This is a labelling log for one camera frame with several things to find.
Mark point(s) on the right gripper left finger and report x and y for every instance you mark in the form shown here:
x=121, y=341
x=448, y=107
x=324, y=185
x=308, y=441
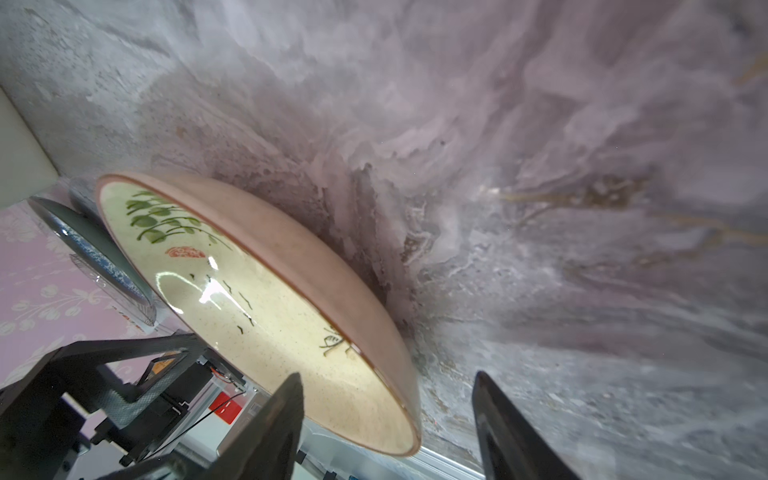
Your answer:
x=267, y=446

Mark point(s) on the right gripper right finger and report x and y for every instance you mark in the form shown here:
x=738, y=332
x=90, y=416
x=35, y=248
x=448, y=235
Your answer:
x=510, y=446

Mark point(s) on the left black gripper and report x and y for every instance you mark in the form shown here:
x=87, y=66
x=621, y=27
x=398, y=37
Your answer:
x=39, y=428

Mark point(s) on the cream plate with green leaves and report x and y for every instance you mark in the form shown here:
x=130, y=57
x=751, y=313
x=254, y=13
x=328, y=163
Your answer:
x=272, y=299

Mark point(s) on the white plastic bin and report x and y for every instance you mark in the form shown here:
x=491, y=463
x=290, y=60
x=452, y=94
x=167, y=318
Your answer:
x=26, y=169

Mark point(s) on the teal patterned small plate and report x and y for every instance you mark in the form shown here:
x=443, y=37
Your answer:
x=93, y=245

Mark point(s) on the clear glass plate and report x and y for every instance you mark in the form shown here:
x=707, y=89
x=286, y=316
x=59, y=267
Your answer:
x=145, y=315

